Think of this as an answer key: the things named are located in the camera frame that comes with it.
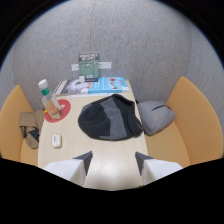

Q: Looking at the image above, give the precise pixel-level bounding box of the clear bottle with green label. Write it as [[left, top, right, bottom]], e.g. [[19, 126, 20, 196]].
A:
[[37, 78, 56, 111]]

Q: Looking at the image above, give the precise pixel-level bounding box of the small white oval device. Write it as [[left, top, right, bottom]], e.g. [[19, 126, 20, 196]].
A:
[[51, 133, 63, 149]]

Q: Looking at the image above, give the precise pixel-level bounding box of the orange bench seat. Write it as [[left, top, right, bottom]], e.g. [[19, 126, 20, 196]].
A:
[[143, 75, 224, 169], [0, 84, 40, 167]]

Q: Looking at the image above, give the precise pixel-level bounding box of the grey bag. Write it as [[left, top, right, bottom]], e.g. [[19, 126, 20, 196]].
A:
[[135, 99, 177, 136]]

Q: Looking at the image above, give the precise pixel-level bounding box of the red round coaster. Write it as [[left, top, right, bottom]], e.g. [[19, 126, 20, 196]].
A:
[[43, 98, 72, 124]]

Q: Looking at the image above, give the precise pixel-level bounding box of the tan cloth bag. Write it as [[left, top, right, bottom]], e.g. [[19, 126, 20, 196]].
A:
[[18, 109, 45, 150]]

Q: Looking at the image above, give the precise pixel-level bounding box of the black and grey knit hat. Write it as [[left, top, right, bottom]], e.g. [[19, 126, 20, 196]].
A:
[[77, 93, 144, 142]]

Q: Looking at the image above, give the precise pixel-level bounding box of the grey magazine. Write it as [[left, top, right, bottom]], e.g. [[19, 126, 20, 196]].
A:
[[53, 79, 92, 96]]

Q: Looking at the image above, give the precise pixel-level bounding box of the blue book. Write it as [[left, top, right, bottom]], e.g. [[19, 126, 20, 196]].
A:
[[87, 76, 130, 95]]

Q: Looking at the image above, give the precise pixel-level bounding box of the green standing book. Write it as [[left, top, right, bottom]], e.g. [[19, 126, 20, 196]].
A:
[[78, 52, 100, 83]]

